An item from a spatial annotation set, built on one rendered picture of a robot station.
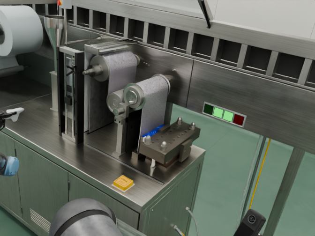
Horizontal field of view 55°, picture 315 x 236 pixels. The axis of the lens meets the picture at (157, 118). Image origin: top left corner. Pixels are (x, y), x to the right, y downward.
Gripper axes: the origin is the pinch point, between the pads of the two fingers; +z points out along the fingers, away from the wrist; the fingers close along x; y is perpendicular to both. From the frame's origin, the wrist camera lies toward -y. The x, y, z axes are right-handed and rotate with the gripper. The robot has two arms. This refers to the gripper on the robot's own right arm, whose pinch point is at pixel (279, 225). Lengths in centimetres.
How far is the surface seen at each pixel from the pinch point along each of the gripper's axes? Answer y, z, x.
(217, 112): -5, 47, -75
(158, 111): -3, 23, -97
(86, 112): 3, -8, -130
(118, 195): 26, -16, -71
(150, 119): 0, 16, -95
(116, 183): 21, -15, -75
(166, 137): 9, 21, -86
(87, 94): -9, -7, -129
